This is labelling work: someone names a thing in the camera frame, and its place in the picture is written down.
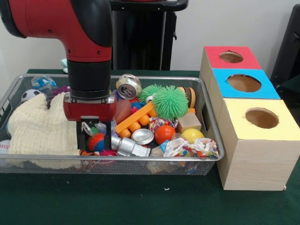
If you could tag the cream muslin cloth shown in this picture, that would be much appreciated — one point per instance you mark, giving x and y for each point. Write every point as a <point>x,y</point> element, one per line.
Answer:
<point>35,126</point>

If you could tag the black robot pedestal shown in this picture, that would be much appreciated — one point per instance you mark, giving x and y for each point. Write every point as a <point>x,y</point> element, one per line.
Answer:
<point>140,35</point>

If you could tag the red and blue spiky ball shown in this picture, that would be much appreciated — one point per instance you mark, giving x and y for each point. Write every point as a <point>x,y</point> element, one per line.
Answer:
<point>96,141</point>

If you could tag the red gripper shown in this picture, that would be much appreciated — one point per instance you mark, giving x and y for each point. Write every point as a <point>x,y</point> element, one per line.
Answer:
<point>90,111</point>

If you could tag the small green spiky ball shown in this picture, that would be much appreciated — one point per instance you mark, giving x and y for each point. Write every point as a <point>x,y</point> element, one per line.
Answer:
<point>147,92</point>

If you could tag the black chair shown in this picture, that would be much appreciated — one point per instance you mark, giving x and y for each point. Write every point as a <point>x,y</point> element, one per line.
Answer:
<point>289,47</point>

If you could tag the silver plastic toy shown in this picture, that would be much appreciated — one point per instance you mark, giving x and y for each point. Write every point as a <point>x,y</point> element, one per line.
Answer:
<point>129,147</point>

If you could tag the orange plastic brick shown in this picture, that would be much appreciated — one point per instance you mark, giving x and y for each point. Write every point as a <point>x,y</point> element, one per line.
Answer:
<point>138,114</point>

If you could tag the silver mesh bin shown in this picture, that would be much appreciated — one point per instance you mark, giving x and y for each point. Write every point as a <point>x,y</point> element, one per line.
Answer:
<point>140,165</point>

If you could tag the smooth yellow ball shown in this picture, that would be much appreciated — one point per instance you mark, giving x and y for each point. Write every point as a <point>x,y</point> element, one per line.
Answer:
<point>192,136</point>

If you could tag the dark green table cloth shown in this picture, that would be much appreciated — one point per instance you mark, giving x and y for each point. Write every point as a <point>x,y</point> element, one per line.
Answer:
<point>140,199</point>

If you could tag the crushed silver can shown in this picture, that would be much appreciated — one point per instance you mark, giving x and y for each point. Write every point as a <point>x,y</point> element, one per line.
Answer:
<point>128,86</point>

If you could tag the mint green muslin cloth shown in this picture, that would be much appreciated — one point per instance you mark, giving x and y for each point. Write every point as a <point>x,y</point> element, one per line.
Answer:
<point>64,65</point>

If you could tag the wooden box with three holes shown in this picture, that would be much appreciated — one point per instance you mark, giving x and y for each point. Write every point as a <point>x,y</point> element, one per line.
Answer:
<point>257,161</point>

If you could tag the large green spiky ball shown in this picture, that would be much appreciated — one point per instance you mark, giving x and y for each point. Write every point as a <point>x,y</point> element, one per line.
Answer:
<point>170,103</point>

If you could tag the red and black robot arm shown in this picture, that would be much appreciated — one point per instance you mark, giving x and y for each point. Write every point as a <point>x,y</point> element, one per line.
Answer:
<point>70,28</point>

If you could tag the orange ball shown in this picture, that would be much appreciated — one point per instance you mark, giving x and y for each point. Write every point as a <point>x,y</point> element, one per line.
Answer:
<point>164,134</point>

